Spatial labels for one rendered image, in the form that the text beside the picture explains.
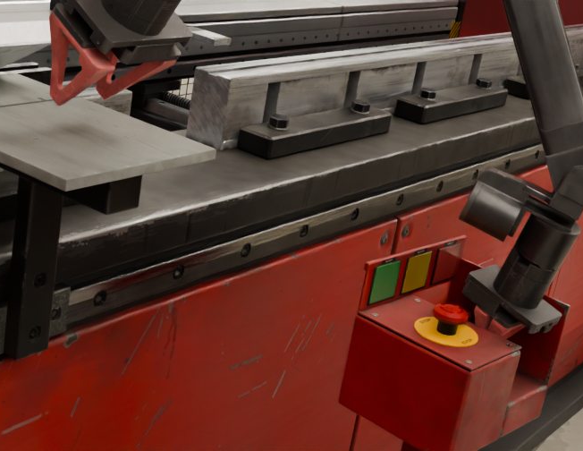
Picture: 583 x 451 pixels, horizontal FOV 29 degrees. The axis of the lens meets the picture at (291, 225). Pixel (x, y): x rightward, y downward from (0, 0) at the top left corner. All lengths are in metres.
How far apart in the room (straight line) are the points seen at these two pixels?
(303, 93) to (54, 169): 0.72
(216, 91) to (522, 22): 0.40
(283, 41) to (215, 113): 0.52
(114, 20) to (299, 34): 1.07
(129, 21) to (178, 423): 0.60
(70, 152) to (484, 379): 0.53
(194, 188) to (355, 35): 0.91
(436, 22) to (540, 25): 1.15
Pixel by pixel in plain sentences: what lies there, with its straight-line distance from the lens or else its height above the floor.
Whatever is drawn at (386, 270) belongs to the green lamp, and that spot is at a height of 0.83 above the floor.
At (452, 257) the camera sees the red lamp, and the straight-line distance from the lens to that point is 1.39.
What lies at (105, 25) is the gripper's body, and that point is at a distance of 0.91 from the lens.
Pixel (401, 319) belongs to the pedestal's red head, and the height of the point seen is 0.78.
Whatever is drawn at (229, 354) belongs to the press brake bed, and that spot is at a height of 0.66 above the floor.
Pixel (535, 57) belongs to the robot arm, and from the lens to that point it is 1.25.
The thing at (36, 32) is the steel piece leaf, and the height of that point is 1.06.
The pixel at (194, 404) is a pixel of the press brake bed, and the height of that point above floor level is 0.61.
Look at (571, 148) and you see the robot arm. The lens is 1.25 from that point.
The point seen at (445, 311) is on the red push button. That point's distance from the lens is 1.24.
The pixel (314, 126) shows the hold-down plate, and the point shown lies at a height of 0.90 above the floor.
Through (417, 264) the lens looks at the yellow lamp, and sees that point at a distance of 1.32.
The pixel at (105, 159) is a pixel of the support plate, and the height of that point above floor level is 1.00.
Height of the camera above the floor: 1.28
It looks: 20 degrees down
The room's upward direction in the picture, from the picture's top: 10 degrees clockwise
